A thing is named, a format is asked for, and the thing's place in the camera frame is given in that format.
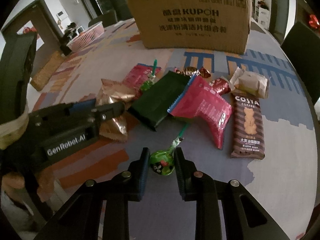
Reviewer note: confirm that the pink plastic basket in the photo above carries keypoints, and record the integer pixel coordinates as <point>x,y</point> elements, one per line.
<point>86,37</point>

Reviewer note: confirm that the dark chair right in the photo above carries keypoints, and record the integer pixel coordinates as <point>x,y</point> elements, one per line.
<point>301,46</point>

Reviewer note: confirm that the red balloon bow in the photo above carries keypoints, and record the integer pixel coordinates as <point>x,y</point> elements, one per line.
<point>314,22</point>

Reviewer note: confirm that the small red chocolate pack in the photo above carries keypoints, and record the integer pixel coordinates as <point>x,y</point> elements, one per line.
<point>221,86</point>

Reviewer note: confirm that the white translucent pastry pack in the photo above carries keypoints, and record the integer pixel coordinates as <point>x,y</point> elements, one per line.
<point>251,82</point>

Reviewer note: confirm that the brown twist-wrapped candy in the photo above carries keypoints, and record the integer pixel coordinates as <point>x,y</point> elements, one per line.
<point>190,71</point>

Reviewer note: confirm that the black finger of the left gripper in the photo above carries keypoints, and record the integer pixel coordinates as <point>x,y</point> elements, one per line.
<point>82,107</point>
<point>107,112</point>

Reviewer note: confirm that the pink snack bag right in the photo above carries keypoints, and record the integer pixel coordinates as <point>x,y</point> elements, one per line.
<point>199,100</point>

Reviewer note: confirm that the dark chair behind table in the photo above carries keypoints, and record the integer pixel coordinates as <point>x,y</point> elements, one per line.
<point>108,19</point>

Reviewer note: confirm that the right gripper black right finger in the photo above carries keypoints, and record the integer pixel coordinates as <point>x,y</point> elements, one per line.
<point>196,186</point>

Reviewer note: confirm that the pink snack bag rear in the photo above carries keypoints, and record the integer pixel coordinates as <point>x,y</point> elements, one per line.
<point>137,76</point>

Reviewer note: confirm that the green lollipop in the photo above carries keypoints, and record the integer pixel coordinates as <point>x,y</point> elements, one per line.
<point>162,161</point>
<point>151,80</point>

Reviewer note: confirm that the brown door with poster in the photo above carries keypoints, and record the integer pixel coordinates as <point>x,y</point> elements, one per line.
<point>37,17</point>

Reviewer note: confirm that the white storage shelf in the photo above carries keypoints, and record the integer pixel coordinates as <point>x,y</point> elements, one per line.
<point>261,13</point>

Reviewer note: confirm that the pink snack bag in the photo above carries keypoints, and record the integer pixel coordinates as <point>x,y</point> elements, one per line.
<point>137,76</point>
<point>199,100</point>

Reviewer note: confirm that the left hand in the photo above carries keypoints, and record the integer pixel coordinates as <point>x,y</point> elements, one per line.
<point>13,181</point>

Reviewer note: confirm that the brown Costa biscuit pack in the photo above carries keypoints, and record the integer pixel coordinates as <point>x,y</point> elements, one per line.
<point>248,136</point>

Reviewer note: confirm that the dark green snack pack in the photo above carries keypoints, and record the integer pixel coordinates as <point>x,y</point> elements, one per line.
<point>152,107</point>

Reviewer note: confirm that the brown cardboard box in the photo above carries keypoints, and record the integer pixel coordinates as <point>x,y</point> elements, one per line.
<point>222,25</point>

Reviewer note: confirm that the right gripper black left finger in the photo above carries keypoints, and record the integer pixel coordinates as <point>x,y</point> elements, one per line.
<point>127,186</point>

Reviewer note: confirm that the gold foil snack bag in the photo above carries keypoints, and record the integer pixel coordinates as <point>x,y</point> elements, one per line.
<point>111,92</point>

